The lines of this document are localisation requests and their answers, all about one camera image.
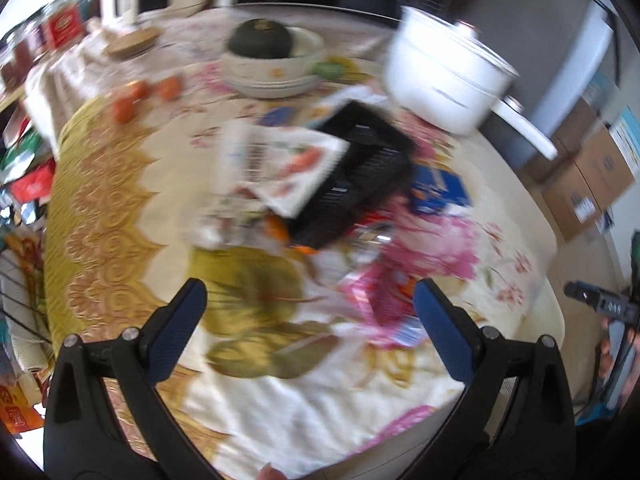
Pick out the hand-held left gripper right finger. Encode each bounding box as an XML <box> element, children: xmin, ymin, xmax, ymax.
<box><xmin>400</xmin><ymin>277</ymin><xmax>578</xmax><ymax>480</ymax></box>

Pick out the plain cardboard box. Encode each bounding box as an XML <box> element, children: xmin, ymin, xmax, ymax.
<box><xmin>520</xmin><ymin>97</ymin><xmax>601</xmax><ymax>181</ymax></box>

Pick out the labelled cardboard box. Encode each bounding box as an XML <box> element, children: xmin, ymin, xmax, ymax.
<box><xmin>542</xmin><ymin>125</ymin><xmax>640</xmax><ymax>241</ymax></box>

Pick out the black plastic tray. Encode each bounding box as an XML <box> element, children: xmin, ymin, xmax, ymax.
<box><xmin>287</xmin><ymin>101</ymin><xmax>416</xmax><ymax>251</ymax></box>

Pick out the dark green squash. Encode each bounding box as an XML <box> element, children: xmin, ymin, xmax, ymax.
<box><xmin>227</xmin><ymin>19</ymin><xmax>293</xmax><ymax>58</ymax></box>

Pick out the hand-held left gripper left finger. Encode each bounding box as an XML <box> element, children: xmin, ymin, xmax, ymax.
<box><xmin>42</xmin><ymin>277</ymin><xmax>228</xmax><ymax>480</ymax></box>

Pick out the red pink snack packet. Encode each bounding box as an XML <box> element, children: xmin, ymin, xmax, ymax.
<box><xmin>337</xmin><ymin>265</ymin><xmax>426</xmax><ymax>348</ymax></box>

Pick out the red box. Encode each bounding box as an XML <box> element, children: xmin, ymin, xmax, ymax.
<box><xmin>42</xmin><ymin>2</ymin><xmax>83</xmax><ymax>48</ymax></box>

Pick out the orange red packet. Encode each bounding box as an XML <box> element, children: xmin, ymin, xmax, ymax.
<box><xmin>0</xmin><ymin>385</ymin><xmax>45</xmax><ymax>433</ymax></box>

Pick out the floral tablecloth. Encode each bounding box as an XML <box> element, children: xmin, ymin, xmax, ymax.
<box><xmin>22</xmin><ymin>7</ymin><xmax>561</xmax><ymax>466</ymax></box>

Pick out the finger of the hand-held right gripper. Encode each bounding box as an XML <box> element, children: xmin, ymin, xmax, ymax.
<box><xmin>564</xmin><ymin>281</ymin><xmax>603</xmax><ymax>311</ymax></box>

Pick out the white pot with handle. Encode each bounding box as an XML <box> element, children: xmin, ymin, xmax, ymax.
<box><xmin>382</xmin><ymin>5</ymin><xmax>558</xmax><ymax>161</ymax></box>

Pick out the person's right hand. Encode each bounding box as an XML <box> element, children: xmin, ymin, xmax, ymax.
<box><xmin>597</xmin><ymin>327</ymin><xmax>640</xmax><ymax>401</ymax></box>

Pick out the round wooden lid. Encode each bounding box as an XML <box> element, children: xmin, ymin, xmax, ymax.
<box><xmin>104</xmin><ymin>27</ymin><xmax>163</xmax><ymax>58</ymax></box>

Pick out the crumpled silver wrapper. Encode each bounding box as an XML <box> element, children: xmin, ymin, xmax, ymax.
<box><xmin>350</xmin><ymin>220</ymin><xmax>396</xmax><ymax>252</ymax></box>

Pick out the green pepper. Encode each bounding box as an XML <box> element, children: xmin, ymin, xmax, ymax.
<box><xmin>312</xmin><ymin>61</ymin><xmax>346</xmax><ymax>81</ymax></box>

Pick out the white floral bowl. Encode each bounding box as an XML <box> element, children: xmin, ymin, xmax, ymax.
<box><xmin>221</xmin><ymin>27</ymin><xmax>328</xmax><ymax>85</ymax></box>

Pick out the pile of colourful packets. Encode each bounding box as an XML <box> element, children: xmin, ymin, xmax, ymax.
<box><xmin>0</xmin><ymin>110</ymin><xmax>57</xmax><ymax>223</ymax></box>

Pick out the blue and white packet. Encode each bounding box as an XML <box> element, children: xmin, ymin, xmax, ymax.
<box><xmin>410</xmin><ymin>165</ymin><xmax>473</xmax><ymax>216</ymax></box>

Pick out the white plate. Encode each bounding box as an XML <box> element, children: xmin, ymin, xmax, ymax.
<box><xmin>225</xmin><ymin>72</ymin><xmax>321</xmax><ymax>99</ymax></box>

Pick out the white printed snack packet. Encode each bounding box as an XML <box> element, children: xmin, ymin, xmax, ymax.
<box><xmin>215</xmin><ymin>120</ymin><xmax>351</xmax><ymax>218</ymax></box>

